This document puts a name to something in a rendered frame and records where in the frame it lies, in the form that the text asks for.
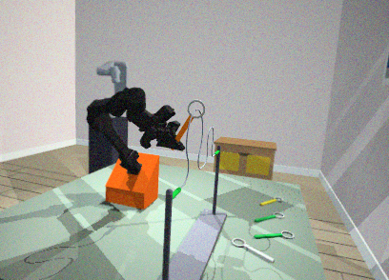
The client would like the orange handle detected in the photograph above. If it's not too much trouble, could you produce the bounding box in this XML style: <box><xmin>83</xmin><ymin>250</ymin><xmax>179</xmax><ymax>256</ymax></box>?
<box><xmin>175</xmin><ymin>100</ymin><xmax>206</xmax><ymax>142</ymax></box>

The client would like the white loop with flat handle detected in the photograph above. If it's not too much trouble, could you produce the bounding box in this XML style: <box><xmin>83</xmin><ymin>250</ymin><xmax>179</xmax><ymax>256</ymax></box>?
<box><xmin>232</xmin><ymin>238</ymin><xmax>275</xmax><ymax>262</ymax></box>

